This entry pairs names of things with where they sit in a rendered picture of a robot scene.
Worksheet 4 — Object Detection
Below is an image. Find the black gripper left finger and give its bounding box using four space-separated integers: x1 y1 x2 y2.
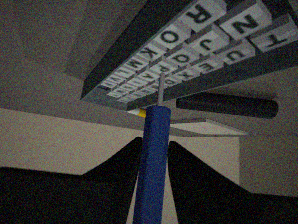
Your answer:
0 137 143 224

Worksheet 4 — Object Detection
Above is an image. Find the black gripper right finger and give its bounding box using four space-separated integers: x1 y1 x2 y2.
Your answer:
167 141 298 224

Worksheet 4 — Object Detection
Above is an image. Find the blue stylus with grey tip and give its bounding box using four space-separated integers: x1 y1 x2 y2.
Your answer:
132 80 171 224

